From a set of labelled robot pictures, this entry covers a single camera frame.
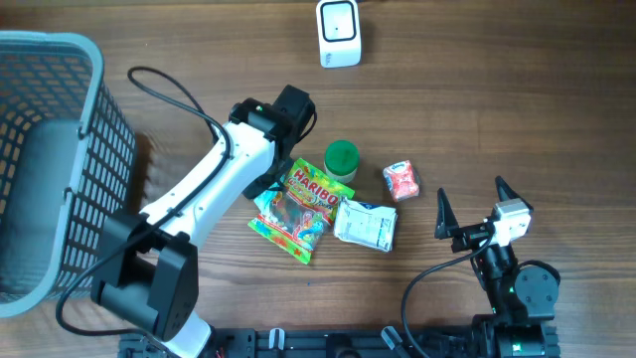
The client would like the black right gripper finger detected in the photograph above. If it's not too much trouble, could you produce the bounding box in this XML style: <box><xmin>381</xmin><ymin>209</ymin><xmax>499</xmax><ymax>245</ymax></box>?
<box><xmin>434</xmin><ymin>188</ymin><xmax>459</xmax><ymax>240</ymax></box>
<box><xmin>495</xmin><ymin>176</ymin><xmax>534</xmax><ymax>212</ymax></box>

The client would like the red Kleenex tissue pack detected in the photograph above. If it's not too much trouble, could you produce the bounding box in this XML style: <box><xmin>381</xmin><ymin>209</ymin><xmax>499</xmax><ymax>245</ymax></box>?
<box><xmin>383</xmin><ymin>160</ymin><xmax>419</xmax><ymax>202</ymax></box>

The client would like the green lid plastic jar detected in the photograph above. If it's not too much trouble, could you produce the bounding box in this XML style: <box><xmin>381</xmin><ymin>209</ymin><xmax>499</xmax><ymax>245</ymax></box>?
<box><xmin>324</xmin><ymin>140</ymin><xmax>360</xmax><ymax>184</ymax></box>

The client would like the white paper tissue pack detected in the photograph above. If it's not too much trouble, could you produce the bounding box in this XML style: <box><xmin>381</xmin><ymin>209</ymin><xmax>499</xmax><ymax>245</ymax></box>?
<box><xmin>333</xmin><ymin>198</ymin><xmax>398</xmax><ymax>253</ymax></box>

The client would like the Haribo gummy candy bag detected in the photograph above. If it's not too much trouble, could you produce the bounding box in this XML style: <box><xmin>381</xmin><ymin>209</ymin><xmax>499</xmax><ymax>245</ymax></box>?
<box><xmin>248</xmin><ymin>158</ymin><xmax>355</xmax><ymax>265</ymax></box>

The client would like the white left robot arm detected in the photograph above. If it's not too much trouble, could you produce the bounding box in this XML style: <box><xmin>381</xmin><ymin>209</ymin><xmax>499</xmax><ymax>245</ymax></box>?
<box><xmin>90</xmin><ymin>86</ymin><xmax>315</xmax><ymax>357</ymax></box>

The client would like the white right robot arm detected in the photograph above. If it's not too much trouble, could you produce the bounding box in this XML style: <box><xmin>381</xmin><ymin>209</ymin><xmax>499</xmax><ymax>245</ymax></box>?
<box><xmin>434</xmin><ymin>176</ymin><xmax>560</xmax><ymax>357</ymax></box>

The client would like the white barcode scanner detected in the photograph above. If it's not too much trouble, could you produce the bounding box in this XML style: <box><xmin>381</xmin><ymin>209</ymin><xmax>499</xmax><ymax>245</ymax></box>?
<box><xmin>315</xmin><ymin>0</ymin><xmax>362</xmax><ymax>69</ymax></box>

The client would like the grey plastic mesh basket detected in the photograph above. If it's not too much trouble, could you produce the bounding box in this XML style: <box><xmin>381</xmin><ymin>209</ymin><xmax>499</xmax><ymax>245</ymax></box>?
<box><xmin>1</xmin><ymin>31</ymin><xmax>136</xmax><ymax>318</ymax></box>

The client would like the black right camera cable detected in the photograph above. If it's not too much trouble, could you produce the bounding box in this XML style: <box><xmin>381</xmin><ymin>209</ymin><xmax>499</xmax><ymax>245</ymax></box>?
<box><xmin>399</xmin><ymin>233</ymin><xmax>498</xmax><ymax>358</ymax></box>

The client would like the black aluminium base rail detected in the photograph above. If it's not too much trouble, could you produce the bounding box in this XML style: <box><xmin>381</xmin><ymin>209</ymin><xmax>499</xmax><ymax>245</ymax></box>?
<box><xmin>118</xmin><ymin>325</ymin><xmax>562</xmax><ymax>358</ymax></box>

